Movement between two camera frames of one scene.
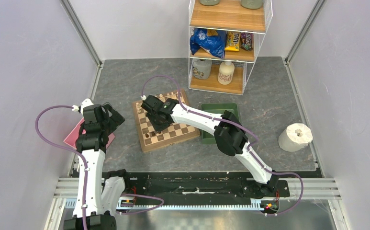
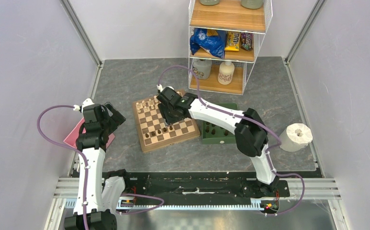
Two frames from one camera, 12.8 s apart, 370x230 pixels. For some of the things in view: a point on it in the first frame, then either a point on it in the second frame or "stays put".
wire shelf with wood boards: [224, 36] stays put
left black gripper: [115, 119] stays put
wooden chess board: [151, 139] stays put
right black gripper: [157, 128] to [163, 110]
